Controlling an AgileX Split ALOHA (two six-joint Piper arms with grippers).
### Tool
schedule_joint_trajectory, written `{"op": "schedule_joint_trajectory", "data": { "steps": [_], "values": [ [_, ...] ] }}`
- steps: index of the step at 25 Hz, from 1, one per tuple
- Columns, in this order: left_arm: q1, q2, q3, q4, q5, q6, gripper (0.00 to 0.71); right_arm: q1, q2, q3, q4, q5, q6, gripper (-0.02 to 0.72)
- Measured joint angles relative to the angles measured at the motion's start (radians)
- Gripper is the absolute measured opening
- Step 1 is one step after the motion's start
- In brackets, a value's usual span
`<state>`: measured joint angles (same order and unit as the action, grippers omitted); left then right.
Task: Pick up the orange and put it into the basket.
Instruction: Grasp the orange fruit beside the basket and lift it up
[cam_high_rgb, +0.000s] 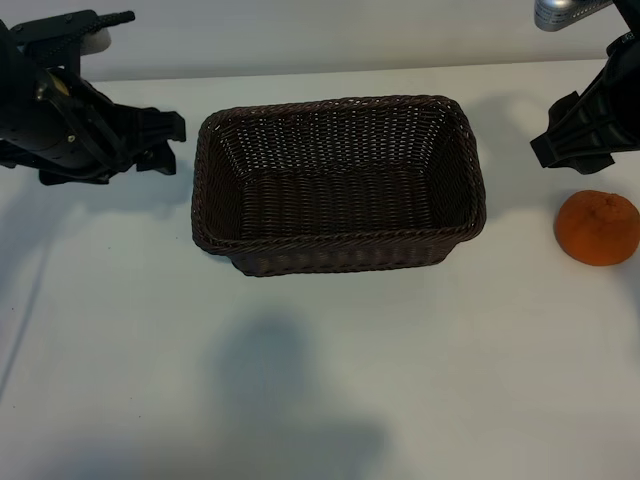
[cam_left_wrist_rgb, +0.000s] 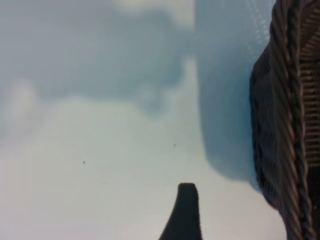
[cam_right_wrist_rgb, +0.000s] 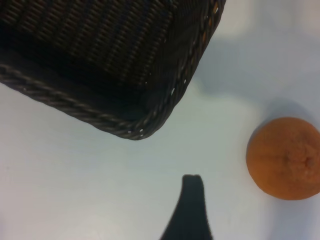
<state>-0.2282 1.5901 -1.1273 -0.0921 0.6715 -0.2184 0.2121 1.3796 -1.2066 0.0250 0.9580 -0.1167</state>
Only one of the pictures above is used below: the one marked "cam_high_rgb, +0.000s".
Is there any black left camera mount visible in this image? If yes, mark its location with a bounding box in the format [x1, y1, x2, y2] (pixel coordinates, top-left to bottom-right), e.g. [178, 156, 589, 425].
[14, 9, 109, 74]

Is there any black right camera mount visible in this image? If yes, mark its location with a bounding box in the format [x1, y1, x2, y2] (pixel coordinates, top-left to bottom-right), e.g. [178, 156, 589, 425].
[612, 0, 640, 32]

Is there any black left gripper wire bundle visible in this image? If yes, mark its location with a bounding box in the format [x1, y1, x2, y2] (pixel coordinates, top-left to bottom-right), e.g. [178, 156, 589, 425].
[62, 79, 129, 174]

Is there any dark brown wicker basket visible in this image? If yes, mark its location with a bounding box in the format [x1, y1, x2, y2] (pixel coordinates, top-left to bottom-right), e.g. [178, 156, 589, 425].
[190, 93, 487, 279]

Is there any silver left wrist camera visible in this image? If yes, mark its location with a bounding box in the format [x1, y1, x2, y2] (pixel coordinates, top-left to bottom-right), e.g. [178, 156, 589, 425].
[79, 27, 112, 55]

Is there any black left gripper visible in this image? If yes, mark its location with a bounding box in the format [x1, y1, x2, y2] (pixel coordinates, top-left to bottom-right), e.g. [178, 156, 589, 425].
[34, 67, 187, 187]

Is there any black braided cable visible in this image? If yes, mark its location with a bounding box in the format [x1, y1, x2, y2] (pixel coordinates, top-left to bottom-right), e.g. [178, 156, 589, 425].
[97, 10, 136, 27]

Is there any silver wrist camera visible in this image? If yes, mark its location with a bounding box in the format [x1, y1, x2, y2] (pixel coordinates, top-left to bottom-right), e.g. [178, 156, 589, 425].
[533, 0, 611, 32]
[79, 27, 112, 55]

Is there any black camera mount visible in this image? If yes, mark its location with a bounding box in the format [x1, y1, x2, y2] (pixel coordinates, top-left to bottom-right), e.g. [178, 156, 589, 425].
[14, 9, 109, 74]
[612, 0, 640, 32]

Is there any orange fruit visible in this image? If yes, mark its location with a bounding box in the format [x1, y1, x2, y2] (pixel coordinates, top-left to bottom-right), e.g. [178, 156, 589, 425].
[553, 189, 640, 266]

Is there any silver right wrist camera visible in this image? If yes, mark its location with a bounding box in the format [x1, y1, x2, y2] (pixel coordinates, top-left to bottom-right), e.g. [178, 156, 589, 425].
[533, 0, 611, 32]

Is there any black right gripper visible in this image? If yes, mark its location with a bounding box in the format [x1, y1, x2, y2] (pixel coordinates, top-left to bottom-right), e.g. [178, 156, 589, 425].
[530, 39, 640, 175]

